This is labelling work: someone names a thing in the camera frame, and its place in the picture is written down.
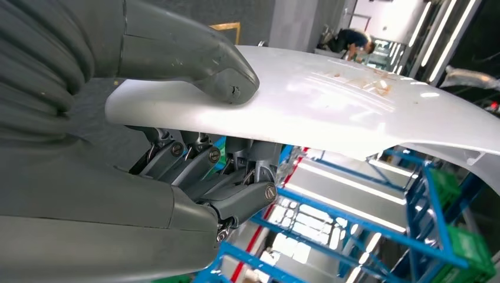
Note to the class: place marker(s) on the blue metal shelf rack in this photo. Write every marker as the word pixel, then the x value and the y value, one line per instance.
pixel 351 219

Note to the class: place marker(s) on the person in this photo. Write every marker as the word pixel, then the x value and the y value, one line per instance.
pixel 351 39

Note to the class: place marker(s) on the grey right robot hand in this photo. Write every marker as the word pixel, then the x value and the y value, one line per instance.
pixel 97 218

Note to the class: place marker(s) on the red barrier belt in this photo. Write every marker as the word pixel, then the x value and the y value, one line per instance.
pixel 254 244

